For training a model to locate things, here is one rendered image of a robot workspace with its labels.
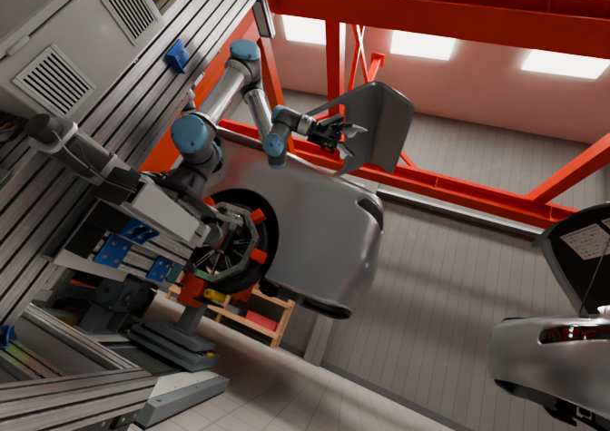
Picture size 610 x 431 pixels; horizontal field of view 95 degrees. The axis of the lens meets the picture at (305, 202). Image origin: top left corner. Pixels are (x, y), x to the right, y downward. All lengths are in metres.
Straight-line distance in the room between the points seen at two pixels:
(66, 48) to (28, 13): 0.08
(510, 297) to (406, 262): 1.92
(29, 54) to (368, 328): 5.75
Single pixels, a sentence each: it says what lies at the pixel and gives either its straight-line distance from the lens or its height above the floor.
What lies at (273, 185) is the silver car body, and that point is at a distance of 2.22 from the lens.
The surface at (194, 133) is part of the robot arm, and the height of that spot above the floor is 0.98.
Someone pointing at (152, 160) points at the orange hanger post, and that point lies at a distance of 2.03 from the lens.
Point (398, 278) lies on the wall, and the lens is 6.17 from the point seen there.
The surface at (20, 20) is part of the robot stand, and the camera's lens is 0.93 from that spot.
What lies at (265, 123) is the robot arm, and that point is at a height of 1.22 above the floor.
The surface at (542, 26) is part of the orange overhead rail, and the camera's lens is 2.86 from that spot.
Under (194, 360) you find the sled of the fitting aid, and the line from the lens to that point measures 2.00.
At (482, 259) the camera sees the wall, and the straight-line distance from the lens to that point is 6.73.
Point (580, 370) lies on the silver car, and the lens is 2.66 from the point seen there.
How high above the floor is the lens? 0.58
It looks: 22 degrees up
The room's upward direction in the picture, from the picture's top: 24 degrees clockwise
